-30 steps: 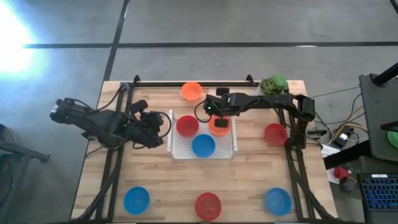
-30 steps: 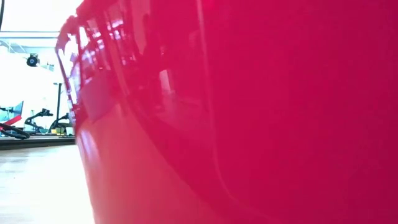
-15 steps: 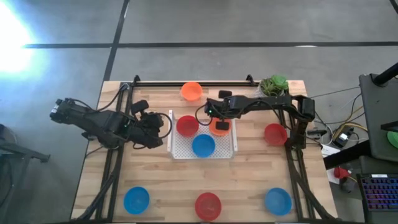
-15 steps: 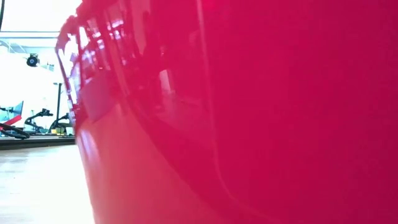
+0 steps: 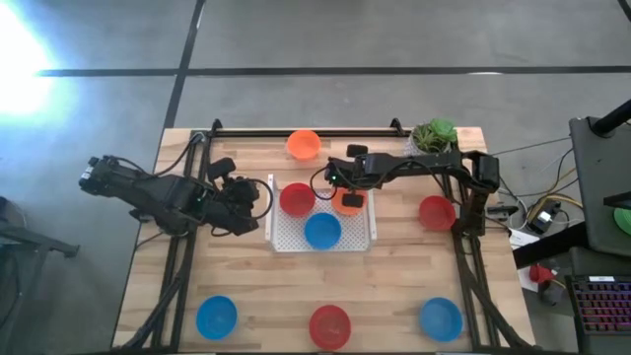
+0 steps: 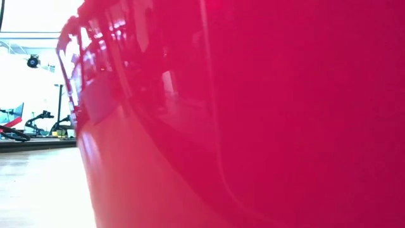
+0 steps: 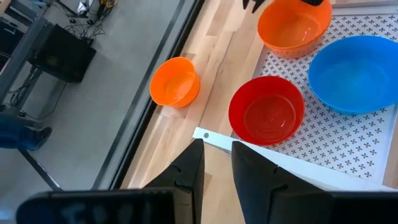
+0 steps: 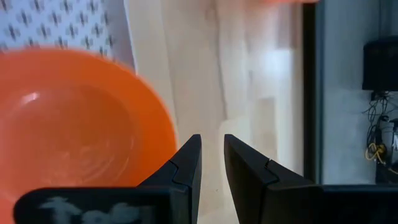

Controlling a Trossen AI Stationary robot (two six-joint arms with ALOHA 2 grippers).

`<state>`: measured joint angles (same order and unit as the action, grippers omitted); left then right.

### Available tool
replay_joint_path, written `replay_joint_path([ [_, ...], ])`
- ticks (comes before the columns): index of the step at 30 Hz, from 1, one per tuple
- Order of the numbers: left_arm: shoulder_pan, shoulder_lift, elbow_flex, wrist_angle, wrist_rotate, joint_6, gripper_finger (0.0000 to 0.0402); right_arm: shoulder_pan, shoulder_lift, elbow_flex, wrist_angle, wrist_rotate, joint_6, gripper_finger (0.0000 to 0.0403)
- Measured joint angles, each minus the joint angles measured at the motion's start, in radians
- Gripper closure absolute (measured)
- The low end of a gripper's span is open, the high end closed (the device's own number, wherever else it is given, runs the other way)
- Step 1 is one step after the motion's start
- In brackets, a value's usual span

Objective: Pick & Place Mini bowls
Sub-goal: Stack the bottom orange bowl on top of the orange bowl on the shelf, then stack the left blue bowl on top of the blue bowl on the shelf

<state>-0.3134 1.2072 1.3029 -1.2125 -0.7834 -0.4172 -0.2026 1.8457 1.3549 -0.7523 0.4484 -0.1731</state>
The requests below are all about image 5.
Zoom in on dark grey cart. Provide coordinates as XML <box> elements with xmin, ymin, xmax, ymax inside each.
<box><xmin>569</xmin><ymin>115</ymin><xmax>631</xmax><ymax>258</ymax></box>

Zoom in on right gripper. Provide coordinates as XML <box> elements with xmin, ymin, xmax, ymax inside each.
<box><xmin>325</xmin><ymin>144</ymin><xmax>372</xmax><ymax>208</ymax></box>

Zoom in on orange plastic mini bowl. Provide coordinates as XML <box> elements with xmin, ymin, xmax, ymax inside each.
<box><xmin>330</xmin><ymin>186</ymin><xmax>369</xmax><ymax>217</ymax></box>
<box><xmin>286</xmin><ymin>128</ymin><xmax>322</xmax><ymax>162</ymax></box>

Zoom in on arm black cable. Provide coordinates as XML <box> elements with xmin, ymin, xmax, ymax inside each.
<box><xmin>309</xmin><ymin>166</ymin><xmax>342</xmax><ymax>201</ymax></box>
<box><xmin>245</xmin><ymin>177</ymin><xmax>275</xmax><ymax>222</ymax></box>

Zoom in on green round object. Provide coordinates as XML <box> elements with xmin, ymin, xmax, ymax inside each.
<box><xmin>613</xmin><ymin>206</ymin><xmax>631</xmax><ymax>237</ymax></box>

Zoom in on white perforated metal tray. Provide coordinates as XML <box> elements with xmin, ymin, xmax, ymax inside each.
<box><xmin>264</xmin><ymin>173</ymin><xmax>379</xmax><ymax>253</ymax></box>

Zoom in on black stand pole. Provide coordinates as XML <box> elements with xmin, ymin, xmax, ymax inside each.
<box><xmin>590</xmin><ymin>98</ymin><xmax>631</xmax><ymax>138</ymax></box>

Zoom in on small red object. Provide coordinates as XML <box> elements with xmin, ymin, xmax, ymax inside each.
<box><xmin>528</xmin><ymin>263</ymin><xmax>556</xmax><ymax>286</ymax></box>

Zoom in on laptop with lit keyboard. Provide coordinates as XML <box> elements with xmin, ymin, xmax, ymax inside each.
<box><xmin>565</xmin><ymin>274</ymin><xmax>631</xmax><ymax>355</ymax></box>

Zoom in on red plastic mini bowl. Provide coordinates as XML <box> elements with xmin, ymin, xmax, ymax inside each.
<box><xmin>418</xmin><ymin>194</ymin><xmax>457</xmax><ymax>233</ymax></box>
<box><xmin>279</xmin><ymin>182</ymin><xmax>316</xmax><ymax>219</ymax></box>
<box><xmin>309</xmin><ymin>304</ymin><xmax>353</xmax><ymax>351</ymax></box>

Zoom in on black power adapter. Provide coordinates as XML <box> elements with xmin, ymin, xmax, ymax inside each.
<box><xmin>526</xmin><ymin>209</ymin><xmax>563</xmax><ymax>236</ymax></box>

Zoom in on succulent in triangle-patterned pot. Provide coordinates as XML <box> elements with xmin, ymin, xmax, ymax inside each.
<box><xmin>409</xmin><ymin>117</ymin><xmax>459</xmax><ymax>155</ymax></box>

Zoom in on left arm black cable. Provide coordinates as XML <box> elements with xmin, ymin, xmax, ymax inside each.
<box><xmin>245</xmin><ymin>177</ymin><xmax>275</xmax><ymax>222</ymax></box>

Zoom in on white paper sheet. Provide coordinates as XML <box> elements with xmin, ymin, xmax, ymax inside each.
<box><xmin>507</xmin><ymin>229</ymin><xmax>541</xmax><ymax>250</ymax></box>

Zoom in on black metal stand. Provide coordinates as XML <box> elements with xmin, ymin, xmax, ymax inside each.
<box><xmin>0</xmin><ymin>196</ymin><xmax>81</xmax><ymax>355</ymax></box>

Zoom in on blue plastic mini bowl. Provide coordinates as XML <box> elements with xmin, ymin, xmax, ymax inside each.
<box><xmin>195</xmin><ymin>295</ymin><xmax>239</xmax><ymax>341</ymax></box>
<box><xmin>419</xmin><ymin>296</ymin><xmax>465</xmax><ymax>343</ymax></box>
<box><xmin>304</xmin><ymin>212</ymin><xmax>343</xmax><ymax>250</ymax></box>

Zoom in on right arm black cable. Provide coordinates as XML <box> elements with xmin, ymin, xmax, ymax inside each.
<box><xmin>309</xmin><ymin>166</ymin><xmax>342</xmax><ymax>201</ymax></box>

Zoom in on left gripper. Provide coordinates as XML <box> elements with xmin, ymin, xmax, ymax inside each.
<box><xmin>206</xmin><ymin>157</ymin><xmax>261</xmax><ymax>237</ymax></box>

